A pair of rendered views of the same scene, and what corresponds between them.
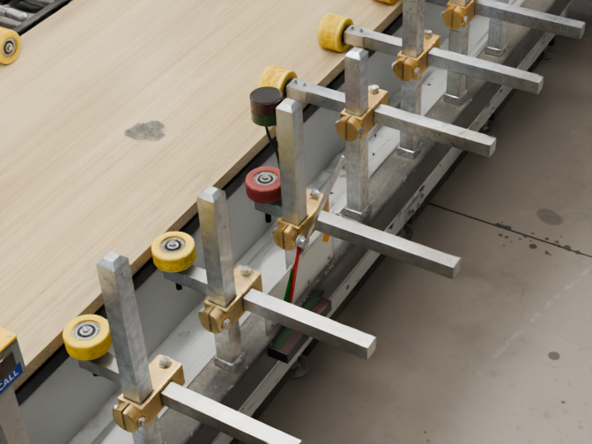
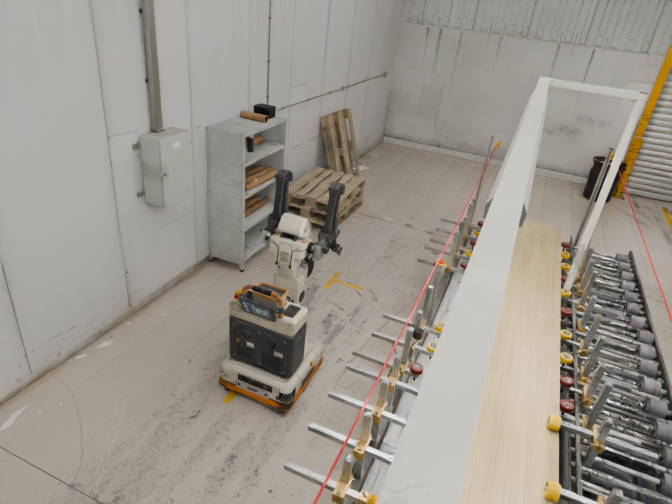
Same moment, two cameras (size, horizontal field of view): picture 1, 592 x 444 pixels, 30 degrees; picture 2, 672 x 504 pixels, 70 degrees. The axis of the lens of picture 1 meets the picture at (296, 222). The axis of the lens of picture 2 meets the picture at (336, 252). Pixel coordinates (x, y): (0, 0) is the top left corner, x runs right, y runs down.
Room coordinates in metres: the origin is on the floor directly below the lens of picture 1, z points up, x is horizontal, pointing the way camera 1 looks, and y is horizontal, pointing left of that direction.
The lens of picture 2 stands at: (3.80, -1.01, 2.86)
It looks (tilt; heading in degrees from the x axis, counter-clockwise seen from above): 29 degrees down; 167
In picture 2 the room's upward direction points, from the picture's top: 7 degrees clockwise
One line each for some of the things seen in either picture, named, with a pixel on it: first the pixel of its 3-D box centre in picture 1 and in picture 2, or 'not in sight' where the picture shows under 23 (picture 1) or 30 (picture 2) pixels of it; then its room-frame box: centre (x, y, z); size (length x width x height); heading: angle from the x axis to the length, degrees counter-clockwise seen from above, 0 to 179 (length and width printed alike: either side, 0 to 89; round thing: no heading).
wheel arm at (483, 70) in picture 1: (432, 55); (372, 410); (2.08, -0.32, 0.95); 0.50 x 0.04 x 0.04; 57
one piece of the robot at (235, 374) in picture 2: not in sight; (255, 382); (1.10, -0.89, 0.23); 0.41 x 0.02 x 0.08; 57
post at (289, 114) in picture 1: (294, 206); (404, 358); (1.64, 0.00, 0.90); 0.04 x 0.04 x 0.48; 57
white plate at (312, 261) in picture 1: (299, 276); not in sight; (1.60, 0.00, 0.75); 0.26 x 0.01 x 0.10; 147
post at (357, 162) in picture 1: (357, 150); (391, 387); (1.85, -0.14, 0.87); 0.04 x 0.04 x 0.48; 57
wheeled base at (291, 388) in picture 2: not in sight; (273, 362); (0.81, -0.73, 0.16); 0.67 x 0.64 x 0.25; 147
